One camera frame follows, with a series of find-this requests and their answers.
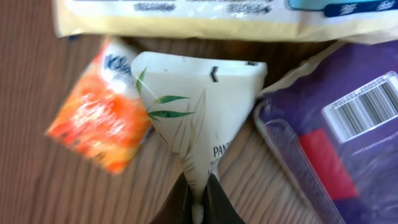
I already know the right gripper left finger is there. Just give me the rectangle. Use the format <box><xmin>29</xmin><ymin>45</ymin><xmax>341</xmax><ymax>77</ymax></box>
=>
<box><xmin>150</xmin><ymin>173</ymin><xmax>193</xmax><ymax>224</ymax></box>

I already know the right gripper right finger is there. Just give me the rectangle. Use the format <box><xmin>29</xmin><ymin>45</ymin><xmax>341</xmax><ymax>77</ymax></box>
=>
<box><xmin>203</xmin><ymin>174</ymin><xmax>246</xmax><ymax>224</ymax></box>

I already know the white Pantene tube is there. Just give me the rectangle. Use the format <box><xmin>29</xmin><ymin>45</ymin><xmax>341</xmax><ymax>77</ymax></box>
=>
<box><xmin>131</xmin><ymin>52</ymin><xmax>267</xmax><ymax>223</ymax></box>

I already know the small orange tissue pack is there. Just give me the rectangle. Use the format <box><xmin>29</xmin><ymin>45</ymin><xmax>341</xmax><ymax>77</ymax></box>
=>
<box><xmin>45</xmin><ymin>37</ymin><xmax>151</xmax><ymax>174</ymax></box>

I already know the red purple pantyliner pack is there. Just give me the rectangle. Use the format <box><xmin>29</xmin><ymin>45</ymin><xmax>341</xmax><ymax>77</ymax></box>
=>
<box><xmin>254</xmin><ymin>41</ymin><xmax>397</xmax><ymax>223</ymax></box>

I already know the colourful snack bag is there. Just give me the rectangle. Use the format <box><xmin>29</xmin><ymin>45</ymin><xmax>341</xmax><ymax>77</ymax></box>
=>
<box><xmin>52</xmin><ymin>0</ymin><xmax>397</xmax><ymax>44</ymax></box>

